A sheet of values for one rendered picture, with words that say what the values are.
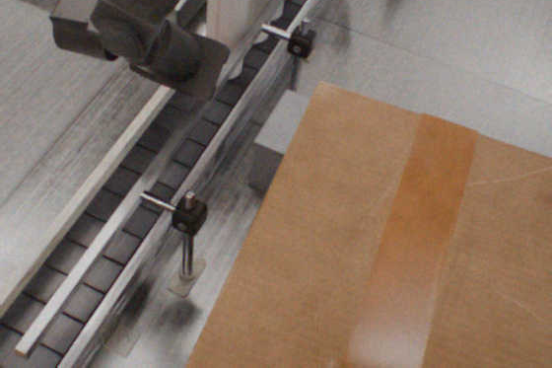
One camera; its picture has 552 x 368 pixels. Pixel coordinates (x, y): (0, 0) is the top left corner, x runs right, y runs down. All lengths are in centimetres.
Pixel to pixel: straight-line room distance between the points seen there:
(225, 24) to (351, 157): 36
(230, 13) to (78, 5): 22
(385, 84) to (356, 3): 18
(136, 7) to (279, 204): 21
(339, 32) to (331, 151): 57
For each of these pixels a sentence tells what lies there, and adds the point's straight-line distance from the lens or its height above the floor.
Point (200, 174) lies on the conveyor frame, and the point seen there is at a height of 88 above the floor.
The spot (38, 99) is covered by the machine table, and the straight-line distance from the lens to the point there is 103.
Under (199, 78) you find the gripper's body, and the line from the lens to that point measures 81.
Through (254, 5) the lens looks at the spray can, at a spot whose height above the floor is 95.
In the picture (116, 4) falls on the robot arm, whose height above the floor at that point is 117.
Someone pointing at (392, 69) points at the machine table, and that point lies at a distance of 111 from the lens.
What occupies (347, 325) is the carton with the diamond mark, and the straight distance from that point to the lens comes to 51.
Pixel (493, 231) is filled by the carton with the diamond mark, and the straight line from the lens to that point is 59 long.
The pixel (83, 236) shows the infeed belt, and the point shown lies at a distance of 83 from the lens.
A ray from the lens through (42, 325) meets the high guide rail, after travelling 69.
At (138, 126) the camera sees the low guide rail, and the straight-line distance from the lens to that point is 87.
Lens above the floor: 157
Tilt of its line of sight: 52 degrees down
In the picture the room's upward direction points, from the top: 7 degrees clockwise
